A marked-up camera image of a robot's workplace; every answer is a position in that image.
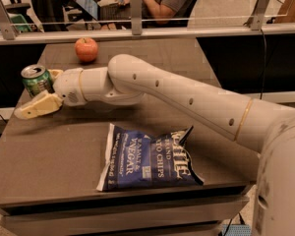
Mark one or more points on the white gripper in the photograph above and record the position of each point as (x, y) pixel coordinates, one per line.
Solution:
(67, 87)

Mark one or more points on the green soda can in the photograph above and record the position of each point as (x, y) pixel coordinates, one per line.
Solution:
(36, 79)

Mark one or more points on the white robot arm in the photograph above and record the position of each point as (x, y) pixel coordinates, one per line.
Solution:
(264, 127)

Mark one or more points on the red apple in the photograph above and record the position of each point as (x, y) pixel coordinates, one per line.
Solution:
(86, 49)

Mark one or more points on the green bin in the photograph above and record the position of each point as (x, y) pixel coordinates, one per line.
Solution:
(20, 23)

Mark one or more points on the open laptop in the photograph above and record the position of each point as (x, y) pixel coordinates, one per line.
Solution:
(100, 13)

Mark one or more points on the blue chip bag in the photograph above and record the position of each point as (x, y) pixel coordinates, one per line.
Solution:
(133, 159)

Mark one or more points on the seated person grey shirt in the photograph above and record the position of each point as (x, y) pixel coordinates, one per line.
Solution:
(166, 13)

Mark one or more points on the left metal railing post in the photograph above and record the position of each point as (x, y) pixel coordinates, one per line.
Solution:
(7, 28)

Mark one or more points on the metal railing post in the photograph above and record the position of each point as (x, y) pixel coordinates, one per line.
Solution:
(136, 17)
(7, 28)
(256, 19)

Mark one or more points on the middle metal railing post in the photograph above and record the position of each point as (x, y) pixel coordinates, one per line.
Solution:
(136, 17)

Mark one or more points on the right metal railing post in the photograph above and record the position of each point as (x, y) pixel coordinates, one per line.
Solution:
(256, 19)

